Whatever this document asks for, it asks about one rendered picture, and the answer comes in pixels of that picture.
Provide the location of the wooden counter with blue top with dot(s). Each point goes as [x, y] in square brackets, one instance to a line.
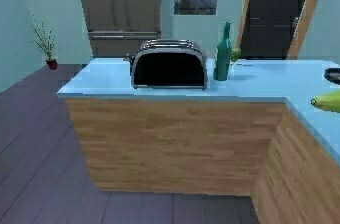
[178, 146]

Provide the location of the black and silver toaster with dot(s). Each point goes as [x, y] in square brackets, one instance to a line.
[169, 68]

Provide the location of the green glass bottle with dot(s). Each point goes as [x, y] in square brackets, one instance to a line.
[223, 58]

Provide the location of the green apple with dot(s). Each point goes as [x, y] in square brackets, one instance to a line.
[235, 54]

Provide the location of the grey metal fridge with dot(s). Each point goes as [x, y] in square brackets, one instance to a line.
[121, 26]

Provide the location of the dark room door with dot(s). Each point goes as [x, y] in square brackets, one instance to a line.
[271, 28]

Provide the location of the plant in red pot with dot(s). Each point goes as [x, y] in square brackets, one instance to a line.
[46, 46]

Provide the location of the dark framed wall picture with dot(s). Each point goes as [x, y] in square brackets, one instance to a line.
[195, 6]

